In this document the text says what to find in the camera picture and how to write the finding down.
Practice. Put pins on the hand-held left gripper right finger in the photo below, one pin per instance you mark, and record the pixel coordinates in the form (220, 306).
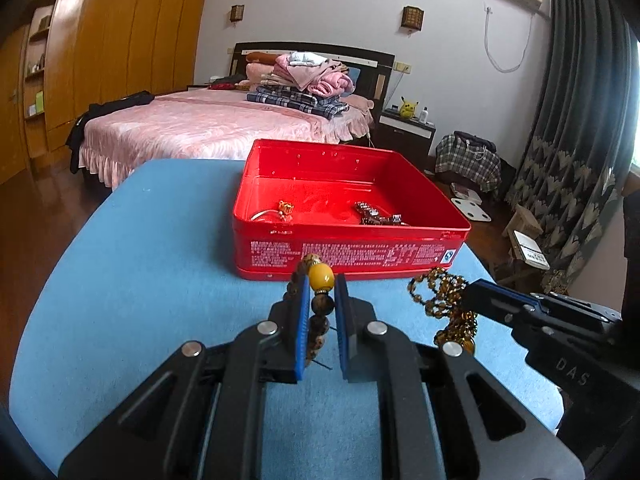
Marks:
(341, 330)

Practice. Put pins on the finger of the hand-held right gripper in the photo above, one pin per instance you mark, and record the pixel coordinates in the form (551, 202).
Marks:
(495, 305)

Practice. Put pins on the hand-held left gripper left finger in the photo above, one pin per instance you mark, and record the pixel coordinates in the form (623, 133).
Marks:
(300, 330)

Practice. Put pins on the red tin box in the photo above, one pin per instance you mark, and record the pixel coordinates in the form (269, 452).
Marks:
(350, 255)

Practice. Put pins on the thin silver bangle gold charm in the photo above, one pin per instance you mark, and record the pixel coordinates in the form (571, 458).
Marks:
(286, 208)

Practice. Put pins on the white flat box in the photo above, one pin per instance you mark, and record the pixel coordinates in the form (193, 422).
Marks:
(532, 252)

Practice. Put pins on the wooden stool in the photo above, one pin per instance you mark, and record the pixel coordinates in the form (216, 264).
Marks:
(522, 222)

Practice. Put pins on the white bathroom scale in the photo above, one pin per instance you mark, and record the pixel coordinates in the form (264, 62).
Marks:
(472, 209)

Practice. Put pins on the plaid bag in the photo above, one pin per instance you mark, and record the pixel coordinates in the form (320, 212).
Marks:
(467, 162)

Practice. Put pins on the grey patterned curtain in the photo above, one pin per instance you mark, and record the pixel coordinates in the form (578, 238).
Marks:
(575, 135)

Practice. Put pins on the dark nightstand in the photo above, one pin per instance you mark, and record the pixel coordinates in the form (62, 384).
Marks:
(405, 137)

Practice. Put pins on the white bottle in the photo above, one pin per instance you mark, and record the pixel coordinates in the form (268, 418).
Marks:
(424, 115)

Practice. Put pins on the yellow plush toy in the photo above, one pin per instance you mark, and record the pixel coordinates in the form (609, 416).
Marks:
(408, 106)

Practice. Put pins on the bed with pink bedspread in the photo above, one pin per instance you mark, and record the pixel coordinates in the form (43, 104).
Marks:
(200, 125)

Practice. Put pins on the plaid folded clothes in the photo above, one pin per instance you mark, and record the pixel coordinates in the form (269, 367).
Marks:
(295, 100)

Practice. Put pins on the blue pillow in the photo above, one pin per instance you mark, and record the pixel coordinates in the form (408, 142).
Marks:
(354, 80)

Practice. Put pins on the pile of pink folded clothes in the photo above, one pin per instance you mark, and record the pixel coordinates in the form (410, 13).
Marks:
(325, 80)

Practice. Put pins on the dark red cloth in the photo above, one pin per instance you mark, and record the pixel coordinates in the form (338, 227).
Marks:
(227, 83)

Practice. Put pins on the pink folded blanket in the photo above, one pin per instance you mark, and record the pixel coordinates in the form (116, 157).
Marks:
(261, 72)

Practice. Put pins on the white garment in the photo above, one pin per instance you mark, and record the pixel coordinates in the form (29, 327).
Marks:
(306, 58)

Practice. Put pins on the black clothing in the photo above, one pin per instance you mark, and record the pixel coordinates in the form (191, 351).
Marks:
(110, 110)

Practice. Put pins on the wooden wardrobe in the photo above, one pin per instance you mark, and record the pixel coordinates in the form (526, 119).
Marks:
(125, 35)

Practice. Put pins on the green box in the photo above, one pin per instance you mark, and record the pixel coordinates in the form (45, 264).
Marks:
(38, 101)

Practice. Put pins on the wall socket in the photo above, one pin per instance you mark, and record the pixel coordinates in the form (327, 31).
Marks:
(402, 66)

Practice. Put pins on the large wall lamp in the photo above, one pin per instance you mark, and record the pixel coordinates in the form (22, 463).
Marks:
(413, 17)

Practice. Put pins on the small wall lamp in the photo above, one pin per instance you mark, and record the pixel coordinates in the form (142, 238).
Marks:
(237, 13)

